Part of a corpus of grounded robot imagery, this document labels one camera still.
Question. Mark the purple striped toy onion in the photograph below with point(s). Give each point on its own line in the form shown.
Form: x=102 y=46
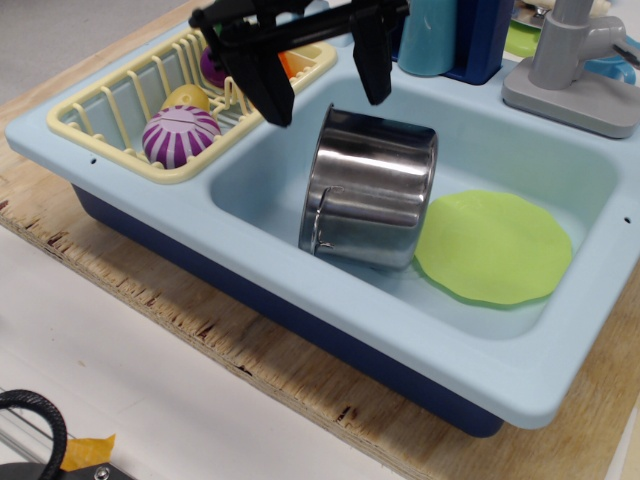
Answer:
x=177 y=133

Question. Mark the green plate behind faucet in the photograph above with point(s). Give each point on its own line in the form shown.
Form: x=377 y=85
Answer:
x=522 y=40

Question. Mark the teal plastic cup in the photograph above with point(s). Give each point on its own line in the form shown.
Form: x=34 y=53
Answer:
x=428 y=41

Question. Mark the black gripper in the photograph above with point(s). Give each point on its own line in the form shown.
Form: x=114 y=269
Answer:
x=247 y=37

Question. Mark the light blue toy sink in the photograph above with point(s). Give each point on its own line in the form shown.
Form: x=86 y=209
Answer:
x=236 y=222

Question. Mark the orange toy carrot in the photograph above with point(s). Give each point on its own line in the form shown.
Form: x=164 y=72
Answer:
x=289 y=70

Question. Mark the cream dish drying rack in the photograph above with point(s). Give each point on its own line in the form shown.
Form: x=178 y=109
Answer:
x=108 y=116

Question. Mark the grey toy faucet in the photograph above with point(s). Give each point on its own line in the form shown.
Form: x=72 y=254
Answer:
x=554 y=84

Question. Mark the yellow tape piece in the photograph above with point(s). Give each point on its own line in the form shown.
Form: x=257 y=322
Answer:
x=87 y=452

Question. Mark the green plastic plate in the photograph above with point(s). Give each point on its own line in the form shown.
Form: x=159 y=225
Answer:
x=493 y=247

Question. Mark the dark blue cup holder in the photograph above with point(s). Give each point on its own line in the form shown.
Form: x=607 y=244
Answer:
x=481 y=31

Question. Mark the purple toy eggplant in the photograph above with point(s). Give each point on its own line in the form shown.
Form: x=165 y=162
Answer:
x=212 y=73

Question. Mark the wooden plywood board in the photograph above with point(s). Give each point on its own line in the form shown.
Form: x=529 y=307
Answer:
x=194 y=385

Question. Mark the stainless steel pot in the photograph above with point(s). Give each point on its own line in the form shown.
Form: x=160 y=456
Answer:
x=368 y=190

